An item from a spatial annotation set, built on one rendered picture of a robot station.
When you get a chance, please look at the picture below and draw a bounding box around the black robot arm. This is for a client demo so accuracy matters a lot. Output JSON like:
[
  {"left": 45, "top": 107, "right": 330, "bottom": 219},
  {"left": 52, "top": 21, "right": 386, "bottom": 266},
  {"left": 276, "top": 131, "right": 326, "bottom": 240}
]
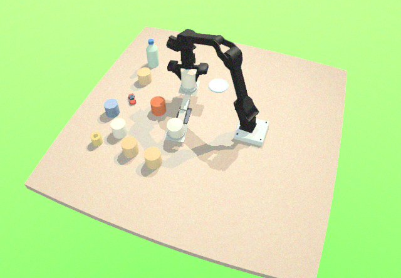
[{"left": 167, "top": 29, "right": 259, "bottom": 133}]

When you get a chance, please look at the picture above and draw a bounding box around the white round dish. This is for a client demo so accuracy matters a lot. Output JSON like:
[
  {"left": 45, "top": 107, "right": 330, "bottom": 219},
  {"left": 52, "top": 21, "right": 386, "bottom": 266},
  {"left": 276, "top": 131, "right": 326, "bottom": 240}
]
[{"left": 209, "top": 79, "right": 229, "bottom": 92}]

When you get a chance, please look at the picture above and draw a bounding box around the orange cylinder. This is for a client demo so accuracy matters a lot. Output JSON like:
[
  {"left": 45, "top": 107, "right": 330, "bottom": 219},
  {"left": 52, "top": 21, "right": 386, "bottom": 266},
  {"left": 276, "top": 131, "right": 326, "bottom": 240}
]
[{"left": 150, "top": 96, "right": 166, "bottom": 116}]

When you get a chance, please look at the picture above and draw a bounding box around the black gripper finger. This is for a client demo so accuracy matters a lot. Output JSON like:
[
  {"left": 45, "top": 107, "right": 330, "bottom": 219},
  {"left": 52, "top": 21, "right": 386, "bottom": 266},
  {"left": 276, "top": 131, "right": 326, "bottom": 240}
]
[
  {"left": 195, "top": 72, "right": 202, "bottom": 82},
  {"left": 173, "top": 68, "right": 181, "bottom": 80}
]

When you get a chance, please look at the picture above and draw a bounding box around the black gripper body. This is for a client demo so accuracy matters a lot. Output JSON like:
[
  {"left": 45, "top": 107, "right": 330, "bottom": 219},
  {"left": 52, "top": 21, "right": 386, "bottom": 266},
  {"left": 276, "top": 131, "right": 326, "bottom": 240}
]
[{"left": 167, "top": 54, "right": 209, "bottom": 75}]

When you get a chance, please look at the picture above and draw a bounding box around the white cylinder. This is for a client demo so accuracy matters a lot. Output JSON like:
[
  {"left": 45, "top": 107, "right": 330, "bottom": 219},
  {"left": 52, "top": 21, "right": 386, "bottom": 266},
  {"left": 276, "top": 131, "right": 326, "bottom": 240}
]
[
  {"left": 167, "top": 118, "right": 184, "bottom": 138},
  {"left": 110, "top": 118, "right": 127, "bottom": 139},
  {"left": 181, "top": 69, "right": 196, "bottom": 88}
]

